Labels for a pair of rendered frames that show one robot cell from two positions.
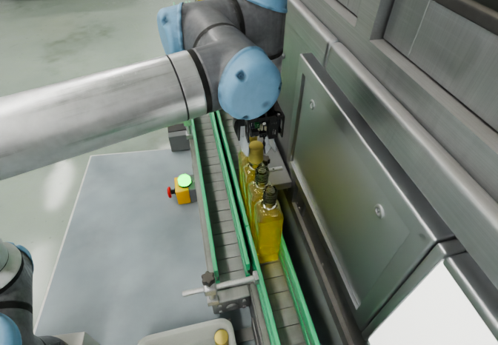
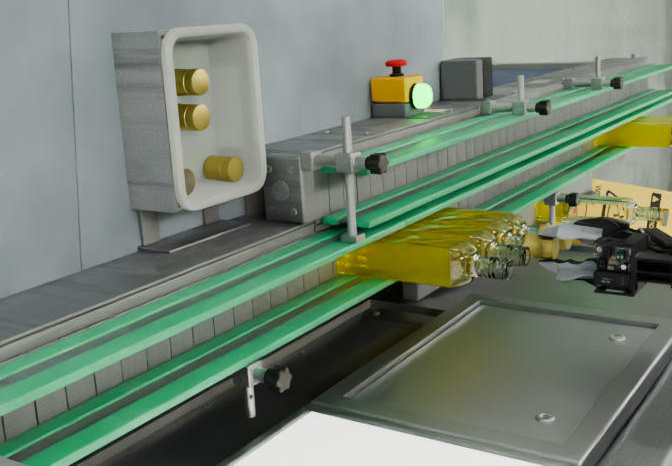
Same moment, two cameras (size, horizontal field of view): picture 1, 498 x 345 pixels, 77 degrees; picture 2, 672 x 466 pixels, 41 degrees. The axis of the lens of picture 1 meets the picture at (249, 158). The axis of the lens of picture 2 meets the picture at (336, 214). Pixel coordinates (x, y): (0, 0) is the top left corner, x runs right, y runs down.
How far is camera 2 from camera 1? 0.73 m
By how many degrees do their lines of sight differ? 12
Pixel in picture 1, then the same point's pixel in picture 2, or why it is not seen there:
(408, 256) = (527, 444)
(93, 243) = not seen: outside the picture
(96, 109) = not seen: outside the picture
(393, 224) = (544, 431)
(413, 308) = (456, 452)
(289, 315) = (280, 290)
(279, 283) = (312, 275)
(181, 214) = (356, 84)
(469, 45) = not seen: outside the picture
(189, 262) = (297, 102)
